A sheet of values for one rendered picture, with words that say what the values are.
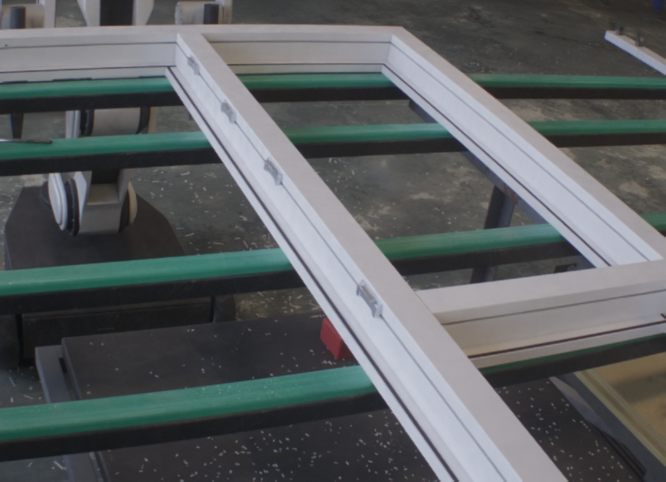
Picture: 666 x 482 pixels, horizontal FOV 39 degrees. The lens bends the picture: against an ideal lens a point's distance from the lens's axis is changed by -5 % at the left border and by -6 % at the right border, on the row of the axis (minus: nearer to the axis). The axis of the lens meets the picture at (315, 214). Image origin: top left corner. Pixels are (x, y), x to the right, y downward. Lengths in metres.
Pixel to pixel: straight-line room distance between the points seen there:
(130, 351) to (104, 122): 0.80
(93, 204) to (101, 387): 1.01
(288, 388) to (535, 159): 0.64
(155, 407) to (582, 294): 0.50
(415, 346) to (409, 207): 2.32
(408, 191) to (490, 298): 2.33
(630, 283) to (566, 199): 0.27
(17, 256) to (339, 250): 1.46
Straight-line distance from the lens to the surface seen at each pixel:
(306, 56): 1.81
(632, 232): 1.33
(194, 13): 2.24
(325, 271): 1.16
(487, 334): 1.10
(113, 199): 2.38
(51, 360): 1.51
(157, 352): 1.48
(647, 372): 1.61
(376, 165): 3.53
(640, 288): 1.21
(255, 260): 1.20
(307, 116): 3.84
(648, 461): 1.50
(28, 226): 2.61
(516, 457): 0.88
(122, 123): 2.18
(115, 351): 1.48
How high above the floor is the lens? 1.49
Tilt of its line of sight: 28 degrees down
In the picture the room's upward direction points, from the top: 9 degrees clockwise
